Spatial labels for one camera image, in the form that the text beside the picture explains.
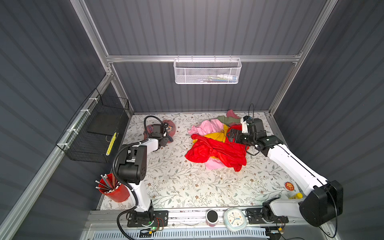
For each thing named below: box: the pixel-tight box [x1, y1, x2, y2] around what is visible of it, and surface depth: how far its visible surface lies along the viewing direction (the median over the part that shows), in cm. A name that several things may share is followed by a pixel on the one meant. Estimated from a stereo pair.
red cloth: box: [185, 125, 250, 172], surface depth 92 cm
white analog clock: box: [224, 207, 247, 232], surface depth 72 cm
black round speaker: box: [206, 209, 219, 227], surface depth 71 cm
